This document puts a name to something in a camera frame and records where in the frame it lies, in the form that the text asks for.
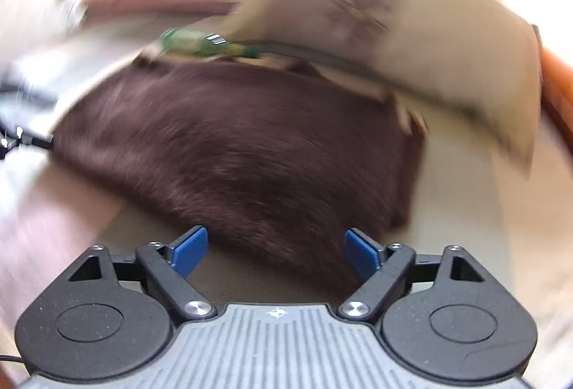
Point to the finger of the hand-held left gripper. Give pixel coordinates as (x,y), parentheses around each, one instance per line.
(36,143)

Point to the wooden headboard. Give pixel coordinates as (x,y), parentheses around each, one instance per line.
(559,80)

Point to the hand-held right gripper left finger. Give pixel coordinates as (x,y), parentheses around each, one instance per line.
(190,250)

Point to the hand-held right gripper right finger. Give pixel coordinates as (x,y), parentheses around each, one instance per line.
(360,252)

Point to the brown fuzzy sweater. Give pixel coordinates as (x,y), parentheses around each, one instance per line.
(246,156)

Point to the floral pillow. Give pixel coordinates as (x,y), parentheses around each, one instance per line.
(403,35)

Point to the green glass bottle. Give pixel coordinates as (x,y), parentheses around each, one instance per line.
(188,41)

